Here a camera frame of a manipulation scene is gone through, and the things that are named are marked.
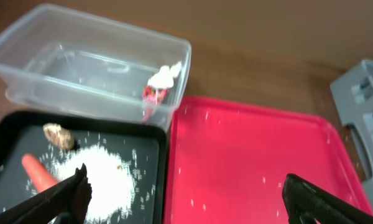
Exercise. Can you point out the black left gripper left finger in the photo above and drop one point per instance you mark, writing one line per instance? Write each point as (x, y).
(65, 202)

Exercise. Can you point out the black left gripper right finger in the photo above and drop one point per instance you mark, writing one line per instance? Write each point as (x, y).
(307, 203)

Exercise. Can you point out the orange carrot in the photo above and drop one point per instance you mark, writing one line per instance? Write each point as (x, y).
(39, 175)

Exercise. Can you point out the beige food scrap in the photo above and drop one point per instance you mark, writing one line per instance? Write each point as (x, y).
(59, 136)

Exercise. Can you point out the red snack wrapper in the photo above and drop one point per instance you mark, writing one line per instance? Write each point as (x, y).
(151, 98)

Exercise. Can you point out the black waste tray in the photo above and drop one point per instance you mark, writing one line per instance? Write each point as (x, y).
(21, 132)

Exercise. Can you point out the grey-blue dishwasher rack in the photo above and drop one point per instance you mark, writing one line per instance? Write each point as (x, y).
(353, 97)

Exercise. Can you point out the white rice pile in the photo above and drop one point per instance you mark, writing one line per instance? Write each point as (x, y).
(121, 169)

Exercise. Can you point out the red plastic tray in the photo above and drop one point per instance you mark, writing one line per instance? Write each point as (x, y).
(228, 162)

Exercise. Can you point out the clear plastic bin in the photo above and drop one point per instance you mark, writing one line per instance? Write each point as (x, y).
(58, 59)

